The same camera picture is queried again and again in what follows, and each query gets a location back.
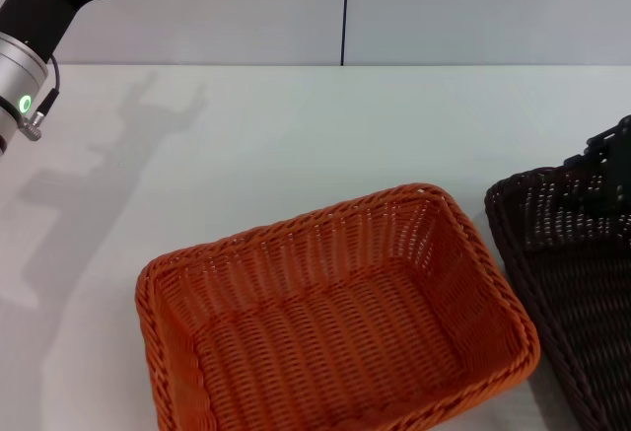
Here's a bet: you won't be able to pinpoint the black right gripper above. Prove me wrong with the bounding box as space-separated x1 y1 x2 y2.
557 114 631 216

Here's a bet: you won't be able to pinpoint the orange woven basket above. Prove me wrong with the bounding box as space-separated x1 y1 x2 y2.
135 182 542 431

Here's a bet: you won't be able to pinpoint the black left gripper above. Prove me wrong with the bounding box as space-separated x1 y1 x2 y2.
0 0 135 65

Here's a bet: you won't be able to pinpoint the silver cable connector plug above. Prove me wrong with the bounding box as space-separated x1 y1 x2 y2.
19 109 45 142

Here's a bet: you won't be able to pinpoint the dark brown woven basket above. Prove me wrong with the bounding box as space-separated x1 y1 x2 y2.
484 167 631 431

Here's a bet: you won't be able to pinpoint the thin grey wrist cable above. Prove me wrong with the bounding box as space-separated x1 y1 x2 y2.
38 53 63 115

